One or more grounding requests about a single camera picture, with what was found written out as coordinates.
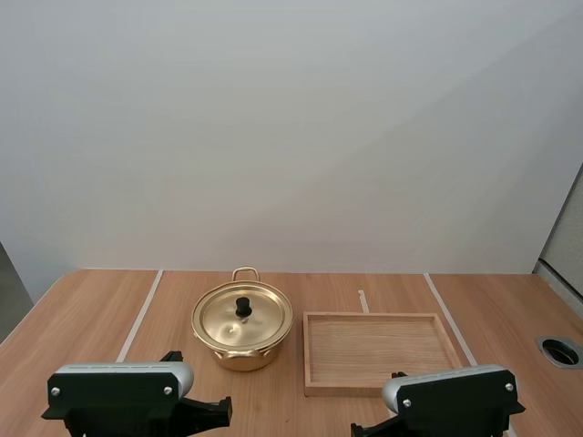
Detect gold pot with two handles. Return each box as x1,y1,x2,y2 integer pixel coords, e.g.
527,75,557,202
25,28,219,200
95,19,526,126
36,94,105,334
190,266,294,372

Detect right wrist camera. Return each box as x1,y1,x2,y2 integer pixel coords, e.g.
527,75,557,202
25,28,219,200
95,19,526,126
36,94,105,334
381,363,519,416

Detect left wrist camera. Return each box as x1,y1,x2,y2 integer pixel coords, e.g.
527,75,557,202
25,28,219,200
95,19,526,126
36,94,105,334
46,360,196,413

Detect shallow wooden tray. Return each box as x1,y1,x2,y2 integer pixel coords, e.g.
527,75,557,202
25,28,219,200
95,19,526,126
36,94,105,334
302,310,463,399

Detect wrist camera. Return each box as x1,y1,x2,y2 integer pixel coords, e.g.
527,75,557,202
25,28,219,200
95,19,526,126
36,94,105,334
381,363,519,416
46,360,196,413

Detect gold lid with black knob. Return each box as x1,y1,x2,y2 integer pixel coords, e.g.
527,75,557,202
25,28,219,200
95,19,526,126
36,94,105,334
191,280,293,353

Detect grey office partition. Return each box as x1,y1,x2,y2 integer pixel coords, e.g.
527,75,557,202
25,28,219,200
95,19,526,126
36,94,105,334
535,161,583,316

